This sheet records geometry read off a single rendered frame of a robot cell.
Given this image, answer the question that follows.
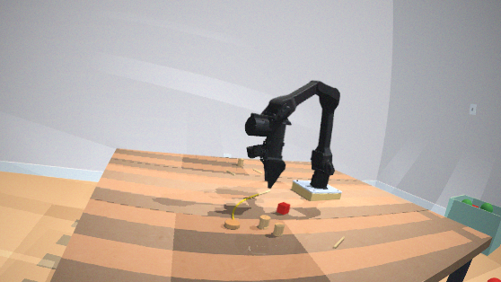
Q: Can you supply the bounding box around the red cube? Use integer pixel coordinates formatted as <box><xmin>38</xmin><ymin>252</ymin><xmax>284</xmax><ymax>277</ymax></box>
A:
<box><xmin>276</xmin><ymin>202</ymin><xmax>291</xmax><ymax>215</ymax></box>

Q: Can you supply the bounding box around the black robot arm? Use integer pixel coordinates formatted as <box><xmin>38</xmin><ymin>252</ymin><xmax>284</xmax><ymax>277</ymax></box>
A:
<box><xmin>245</xmin><ymin>80</ymin><xmax>340</xmax><ymax>189</ymax></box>

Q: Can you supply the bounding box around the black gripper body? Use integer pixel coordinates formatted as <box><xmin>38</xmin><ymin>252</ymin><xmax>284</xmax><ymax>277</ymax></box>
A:
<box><xmin>259</xmin><ymin>137</ymin><xmax>286</xmax><ymax>171</ymax></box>

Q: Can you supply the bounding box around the round wooden button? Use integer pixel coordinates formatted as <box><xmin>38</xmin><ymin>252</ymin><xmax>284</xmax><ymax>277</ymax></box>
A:
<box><xmin>224</xmin><ymin>219</ymin><xmax>241</xmax><ymax>229</ymax></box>

